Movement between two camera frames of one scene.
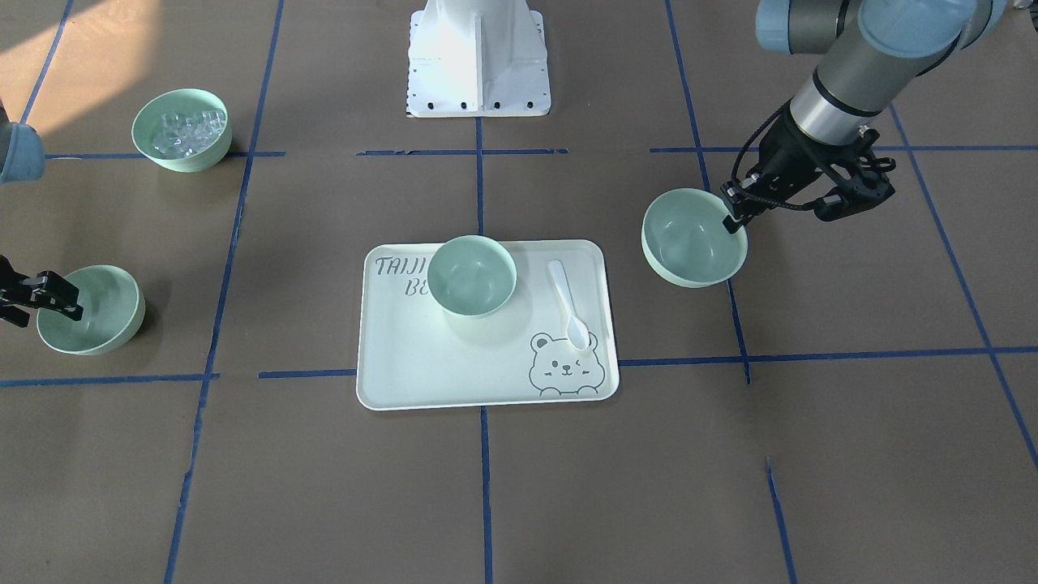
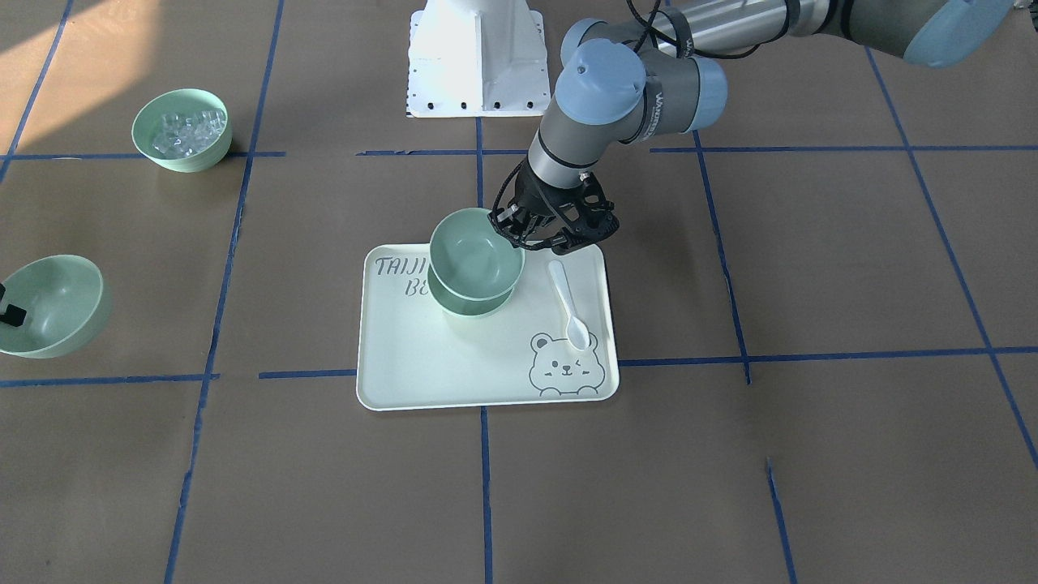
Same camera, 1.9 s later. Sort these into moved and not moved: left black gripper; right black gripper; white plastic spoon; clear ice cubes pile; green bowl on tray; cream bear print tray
Moved: right black gripper; left black gripper
Not moved: cream bear print tray; white plastic spoon; clear ice cubes pile; green bowl on tray
